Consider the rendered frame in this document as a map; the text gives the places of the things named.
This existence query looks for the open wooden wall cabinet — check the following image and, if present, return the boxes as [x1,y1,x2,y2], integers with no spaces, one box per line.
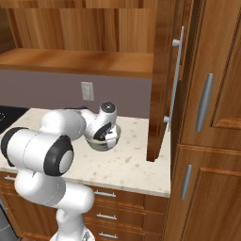
[0,0,158,80]

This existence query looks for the grey appliance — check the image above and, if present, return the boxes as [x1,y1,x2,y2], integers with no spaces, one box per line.
[0,198,17,241]

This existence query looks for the silver metal bowl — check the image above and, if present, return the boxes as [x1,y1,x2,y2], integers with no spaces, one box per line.
[84,123,122,153]

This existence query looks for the lower wooden cupboard door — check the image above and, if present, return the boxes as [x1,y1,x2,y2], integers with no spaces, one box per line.
[163,144,241,241]

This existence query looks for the wooden drawer front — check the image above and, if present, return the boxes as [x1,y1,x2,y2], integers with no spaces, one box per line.
[0,170,21,193]
[84,223,164,241]
[88,185,146,209]
[84,204,146,228]

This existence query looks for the open wooden cabinet door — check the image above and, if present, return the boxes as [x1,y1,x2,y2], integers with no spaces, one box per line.
[146,0,196,163]

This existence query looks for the long silver door handle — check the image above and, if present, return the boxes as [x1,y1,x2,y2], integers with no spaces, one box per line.
[163,25,185,133]

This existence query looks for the black hob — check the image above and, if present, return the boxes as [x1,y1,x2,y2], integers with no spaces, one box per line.
[0,104,30,135]

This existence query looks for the silver tapered cupboard handle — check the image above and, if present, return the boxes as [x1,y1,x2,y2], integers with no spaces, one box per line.
[195,72,215,133]

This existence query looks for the tall wooden cupboard door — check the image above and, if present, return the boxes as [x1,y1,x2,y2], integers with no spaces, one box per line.
[179,0,241,153]

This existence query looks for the white wall outlet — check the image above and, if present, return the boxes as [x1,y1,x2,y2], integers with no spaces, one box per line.
[80,81,95,103]

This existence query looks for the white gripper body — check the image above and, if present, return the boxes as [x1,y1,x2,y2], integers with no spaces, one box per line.
[104,130,119,150]

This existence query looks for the short silver tapered handle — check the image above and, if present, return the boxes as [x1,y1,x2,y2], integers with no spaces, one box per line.
[180,164,193,201]

